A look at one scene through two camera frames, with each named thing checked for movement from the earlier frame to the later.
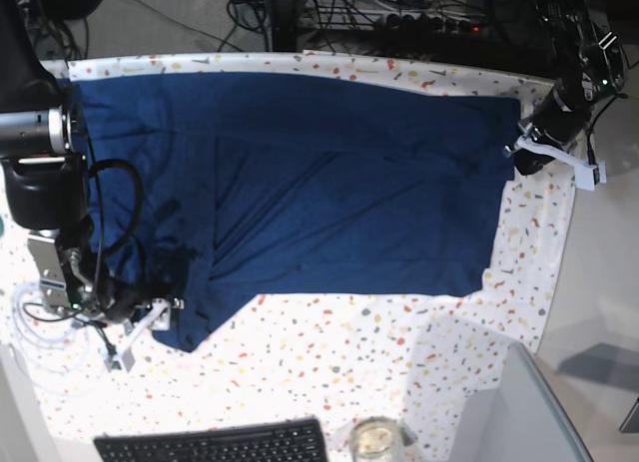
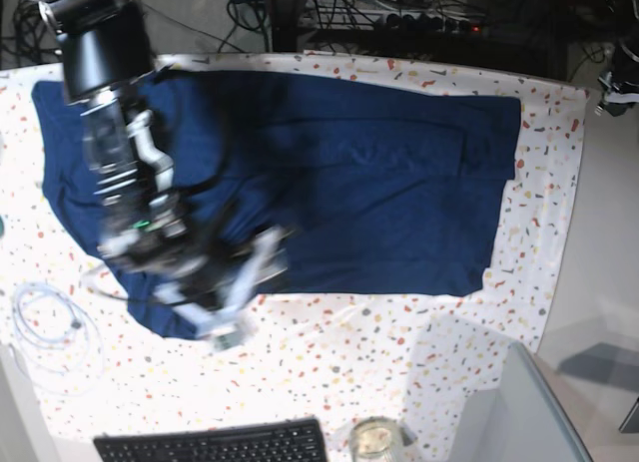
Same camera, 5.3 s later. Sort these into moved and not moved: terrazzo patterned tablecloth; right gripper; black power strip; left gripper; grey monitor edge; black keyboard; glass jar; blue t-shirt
Moved: right gripper; blue t-shirt; left gripper
Not moved: glass jar; black keyboard; grey monitor edge; terrazzo patterned tablecloth; black power strip
